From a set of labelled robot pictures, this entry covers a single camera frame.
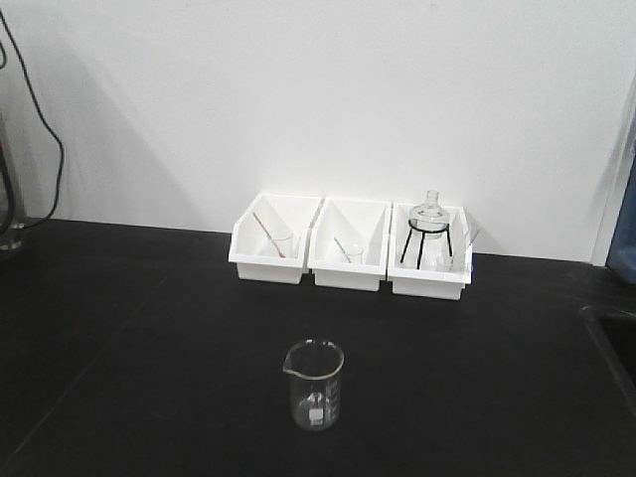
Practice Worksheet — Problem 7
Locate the clear glass beaker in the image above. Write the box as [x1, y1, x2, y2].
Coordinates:
[282, 338, 345, 431]

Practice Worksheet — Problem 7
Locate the middle white plastic bin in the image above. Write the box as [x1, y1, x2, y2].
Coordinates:
[308, 197, 393, 292]

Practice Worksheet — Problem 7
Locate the white plastic bin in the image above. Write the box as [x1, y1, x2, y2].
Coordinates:
[229, 193, 323, 284]
[387, 203, 473, 300]
[308, 197, 393, 292]

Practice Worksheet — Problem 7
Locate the small beaker in left bin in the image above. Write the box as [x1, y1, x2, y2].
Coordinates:
[269, 234, 293, 258]

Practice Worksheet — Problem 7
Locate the small beaker in middle bin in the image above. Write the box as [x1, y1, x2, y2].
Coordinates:
[345, 244, 364, 264]

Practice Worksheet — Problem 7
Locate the left white plastic bin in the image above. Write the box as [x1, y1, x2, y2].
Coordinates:
[229, 193, 323, 284]

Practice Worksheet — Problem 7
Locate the clear round glass flask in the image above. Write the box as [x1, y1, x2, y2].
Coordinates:
[408, 190, 450, 234]

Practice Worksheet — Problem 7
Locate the right white plastic bin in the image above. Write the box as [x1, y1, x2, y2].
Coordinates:
[387, 203, 473, 300]

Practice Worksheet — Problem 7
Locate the clear glass funnel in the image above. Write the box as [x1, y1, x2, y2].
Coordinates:
[462, 222, 481, 272]

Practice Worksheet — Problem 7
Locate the blue object at right edge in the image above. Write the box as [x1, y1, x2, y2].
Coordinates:
[606, 161, 636, 285]

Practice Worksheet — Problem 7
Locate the metal equipment at left edge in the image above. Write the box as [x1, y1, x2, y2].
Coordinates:
[0, 29, 26, 250]

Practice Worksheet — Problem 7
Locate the black lab sink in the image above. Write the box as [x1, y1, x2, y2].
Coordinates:
[580, 305, 635, 402]

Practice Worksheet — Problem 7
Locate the black wire tripod stand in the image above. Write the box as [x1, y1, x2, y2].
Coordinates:
[398, 220, 455, 270]

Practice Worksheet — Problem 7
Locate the black hanging cable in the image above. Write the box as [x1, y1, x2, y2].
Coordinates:
[0, 9, 66, 221]

